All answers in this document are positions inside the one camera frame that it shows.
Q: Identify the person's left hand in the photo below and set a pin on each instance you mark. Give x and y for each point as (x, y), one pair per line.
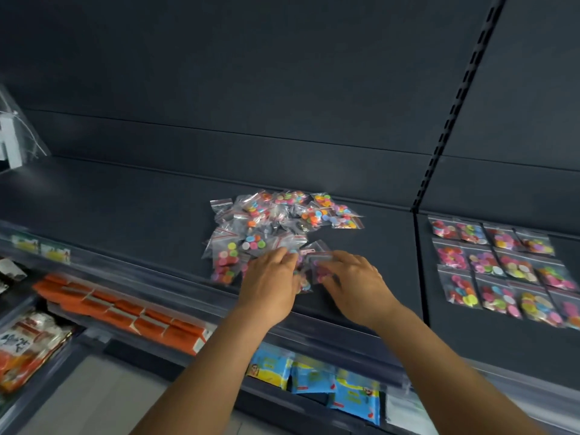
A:
(269, 289)

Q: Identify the white flat packet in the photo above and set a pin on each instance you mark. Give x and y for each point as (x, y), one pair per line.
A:
(408, 416)

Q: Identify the person's right hand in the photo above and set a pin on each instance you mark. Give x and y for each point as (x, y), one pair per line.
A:
(360, 294)

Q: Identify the grid of arranged button bags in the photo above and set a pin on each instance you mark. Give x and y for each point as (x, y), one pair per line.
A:
(453, 258)

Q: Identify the person's left forearm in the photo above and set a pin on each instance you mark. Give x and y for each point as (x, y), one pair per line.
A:
(204, 385)

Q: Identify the pile of transparent button bags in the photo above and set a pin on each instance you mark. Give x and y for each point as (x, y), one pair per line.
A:
(253, 212)

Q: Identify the clear plastic button bag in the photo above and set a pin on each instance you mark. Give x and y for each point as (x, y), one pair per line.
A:
(310, 262)

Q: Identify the yellow green price label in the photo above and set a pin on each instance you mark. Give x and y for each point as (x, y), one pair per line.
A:
(25, 244)
(55, 253)

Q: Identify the blue yellow snack packet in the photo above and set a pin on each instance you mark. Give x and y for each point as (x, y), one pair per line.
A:
(267, 366)

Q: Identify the brown white snack packet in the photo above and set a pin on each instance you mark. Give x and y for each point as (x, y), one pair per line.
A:
(11, 269)

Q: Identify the person's right forearm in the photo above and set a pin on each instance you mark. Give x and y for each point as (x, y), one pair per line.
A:
(453, 385)

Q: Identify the clear package with white item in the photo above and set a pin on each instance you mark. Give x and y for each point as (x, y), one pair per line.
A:
(11, 135)

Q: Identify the red white snack packet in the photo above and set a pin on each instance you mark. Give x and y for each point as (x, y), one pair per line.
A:
(27, 348)

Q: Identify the row of orange boxes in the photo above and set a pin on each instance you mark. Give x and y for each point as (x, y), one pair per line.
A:
(113, 312)

